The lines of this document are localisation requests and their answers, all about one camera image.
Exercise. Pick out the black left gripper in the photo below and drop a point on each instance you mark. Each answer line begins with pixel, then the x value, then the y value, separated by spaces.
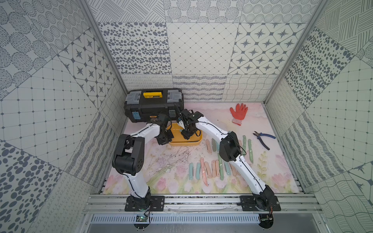
pixel 164 137

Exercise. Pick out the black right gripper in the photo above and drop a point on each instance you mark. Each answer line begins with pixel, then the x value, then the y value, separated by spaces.
pixel 186 135

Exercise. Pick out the yellow plastic storage tray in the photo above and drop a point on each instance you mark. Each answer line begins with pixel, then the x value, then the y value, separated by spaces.
pixel 179 140

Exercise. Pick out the sage green fruit knife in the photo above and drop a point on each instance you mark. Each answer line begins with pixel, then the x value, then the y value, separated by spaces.
pixel 214 145

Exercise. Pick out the mint folding knife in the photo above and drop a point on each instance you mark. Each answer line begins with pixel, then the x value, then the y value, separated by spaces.
pixel 198 171

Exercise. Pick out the long coral fruit knife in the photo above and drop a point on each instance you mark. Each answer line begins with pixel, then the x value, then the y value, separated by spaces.
pixel 203 170

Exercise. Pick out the pink folding fruit knife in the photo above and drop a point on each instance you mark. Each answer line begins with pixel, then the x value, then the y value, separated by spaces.
pixel 208 170

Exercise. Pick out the green folding fruit knife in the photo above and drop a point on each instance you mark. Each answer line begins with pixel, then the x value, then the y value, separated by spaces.
pixel 221 170

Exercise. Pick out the light green knife handle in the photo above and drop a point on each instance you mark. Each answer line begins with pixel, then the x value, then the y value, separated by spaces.
pixel 244 144

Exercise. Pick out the teal folding fruit knife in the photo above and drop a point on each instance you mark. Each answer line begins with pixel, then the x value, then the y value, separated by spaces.
pixel 227 168

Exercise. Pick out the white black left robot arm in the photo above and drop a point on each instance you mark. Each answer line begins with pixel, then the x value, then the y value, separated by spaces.
pixel 129 155

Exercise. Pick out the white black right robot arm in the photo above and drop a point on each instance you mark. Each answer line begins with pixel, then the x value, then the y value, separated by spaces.
pixel 230 151

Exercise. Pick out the black Deli toolbox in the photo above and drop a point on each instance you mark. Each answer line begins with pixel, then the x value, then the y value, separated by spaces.
pixel 145 105

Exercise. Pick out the red work glove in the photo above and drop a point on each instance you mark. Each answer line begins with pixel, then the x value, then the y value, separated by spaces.
pixel 239 113

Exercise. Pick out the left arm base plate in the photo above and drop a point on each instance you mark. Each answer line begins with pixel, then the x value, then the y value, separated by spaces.
pixel 152 203

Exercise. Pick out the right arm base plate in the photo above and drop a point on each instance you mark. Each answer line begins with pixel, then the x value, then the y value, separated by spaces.
pixel 252 203

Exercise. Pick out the aluminium front rail frame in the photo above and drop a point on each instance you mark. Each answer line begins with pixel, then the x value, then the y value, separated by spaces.
pixel 203 213

